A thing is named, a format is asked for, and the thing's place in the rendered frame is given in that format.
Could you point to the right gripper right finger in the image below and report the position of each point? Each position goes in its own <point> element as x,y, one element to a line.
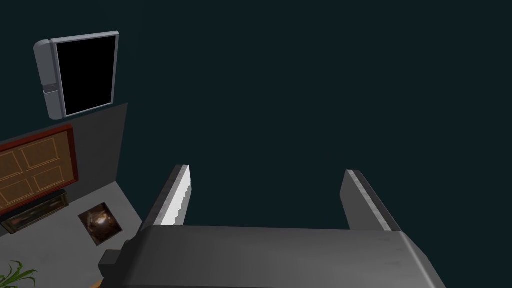
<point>366,206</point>

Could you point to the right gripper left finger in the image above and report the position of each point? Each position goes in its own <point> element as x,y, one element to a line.
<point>172,200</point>

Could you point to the brown square picture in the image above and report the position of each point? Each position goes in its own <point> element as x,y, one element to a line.
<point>100,223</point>

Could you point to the dark framed picture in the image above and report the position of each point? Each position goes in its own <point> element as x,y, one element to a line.
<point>34,212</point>

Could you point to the brown panelled door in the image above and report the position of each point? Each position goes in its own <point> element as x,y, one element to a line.
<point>34,168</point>

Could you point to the grey framed black window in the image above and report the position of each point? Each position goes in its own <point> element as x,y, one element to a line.
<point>86,74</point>

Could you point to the green plant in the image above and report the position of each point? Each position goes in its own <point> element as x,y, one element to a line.
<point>14,276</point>

